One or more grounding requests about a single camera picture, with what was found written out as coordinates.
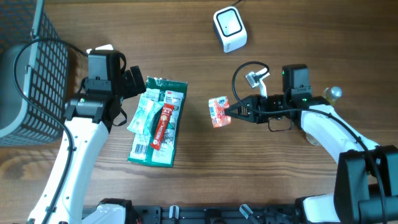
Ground yellow Vim dish soap bottle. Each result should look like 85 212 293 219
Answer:
323 86 343 105

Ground camera cable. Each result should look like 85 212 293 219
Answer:
231 60 389 224
12 37 90 224

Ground left camera cable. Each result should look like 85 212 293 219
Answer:
12 37 90 224

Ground dark grey mesh basket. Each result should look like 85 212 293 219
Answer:
1 1 69 146

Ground orange Kleenex tissue pack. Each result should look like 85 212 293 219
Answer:
208 96 231 128

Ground white barcode scanner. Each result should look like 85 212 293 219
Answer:
213 6 248 53

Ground right camera cable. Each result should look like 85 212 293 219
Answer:
231 60 389 224

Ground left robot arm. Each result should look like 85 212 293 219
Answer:
27 50 146 223

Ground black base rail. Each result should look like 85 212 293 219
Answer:
82 203 299 224

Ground green lid jar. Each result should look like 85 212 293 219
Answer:
305 133 320 146

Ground red Nescafe sachet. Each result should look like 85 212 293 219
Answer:
150 103 174 151

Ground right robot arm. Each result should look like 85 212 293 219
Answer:
225 64 397 223

